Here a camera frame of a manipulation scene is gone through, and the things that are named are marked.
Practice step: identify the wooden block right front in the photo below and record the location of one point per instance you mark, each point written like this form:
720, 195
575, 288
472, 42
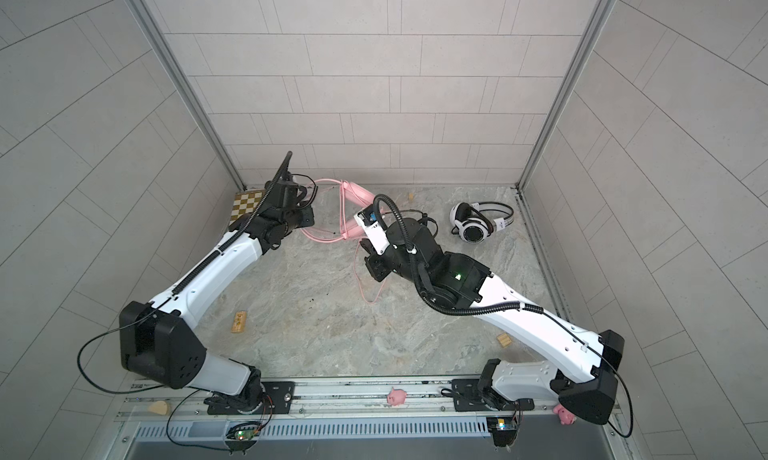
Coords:
504, 340

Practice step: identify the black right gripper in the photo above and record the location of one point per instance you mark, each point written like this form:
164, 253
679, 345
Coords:
377, 270

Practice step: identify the aluminium rail frame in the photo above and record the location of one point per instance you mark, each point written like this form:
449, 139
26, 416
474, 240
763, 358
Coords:
337, 409

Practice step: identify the circuit board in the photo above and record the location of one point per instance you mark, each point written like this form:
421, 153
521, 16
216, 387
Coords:
247, 431
503, 430

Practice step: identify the pink pig toy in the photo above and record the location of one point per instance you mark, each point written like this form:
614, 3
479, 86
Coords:
396, 397
565, 416

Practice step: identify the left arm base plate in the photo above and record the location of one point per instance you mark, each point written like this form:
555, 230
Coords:
270, 397

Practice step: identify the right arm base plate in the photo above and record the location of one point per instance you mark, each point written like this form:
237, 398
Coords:
476, 395

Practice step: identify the round wooden piece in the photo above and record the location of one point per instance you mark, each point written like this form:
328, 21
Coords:
160, 408

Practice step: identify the wooden folded chess board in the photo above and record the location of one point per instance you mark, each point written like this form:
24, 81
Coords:
245, 203

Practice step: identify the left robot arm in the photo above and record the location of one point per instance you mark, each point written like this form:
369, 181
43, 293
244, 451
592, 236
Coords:
157, 338

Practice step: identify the pink pig toy centre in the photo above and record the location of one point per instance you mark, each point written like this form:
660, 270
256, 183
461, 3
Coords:
396, 397

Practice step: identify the left circuit board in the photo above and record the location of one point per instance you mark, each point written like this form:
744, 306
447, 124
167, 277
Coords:
247, 431

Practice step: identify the white black headphones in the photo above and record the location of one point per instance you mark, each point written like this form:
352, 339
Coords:
475, 222

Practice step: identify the pink headphones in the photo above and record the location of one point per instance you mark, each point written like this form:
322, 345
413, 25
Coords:
352, 198

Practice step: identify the right circuit board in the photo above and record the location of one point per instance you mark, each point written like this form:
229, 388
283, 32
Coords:
503, 430

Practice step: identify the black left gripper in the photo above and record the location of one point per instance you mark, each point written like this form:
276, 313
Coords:
308, 218

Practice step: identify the pink pig toy right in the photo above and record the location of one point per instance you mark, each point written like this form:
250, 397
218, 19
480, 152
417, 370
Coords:
565, 416

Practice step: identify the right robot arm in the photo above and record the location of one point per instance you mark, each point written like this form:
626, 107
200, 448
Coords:
586, 380

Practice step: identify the rectangular wooden block left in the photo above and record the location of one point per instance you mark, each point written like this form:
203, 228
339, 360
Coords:
239, 322

